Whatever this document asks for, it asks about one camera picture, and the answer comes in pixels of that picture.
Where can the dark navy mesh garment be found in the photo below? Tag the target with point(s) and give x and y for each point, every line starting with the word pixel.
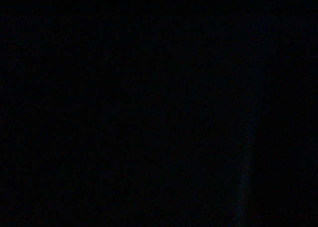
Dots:
pixel 158 113

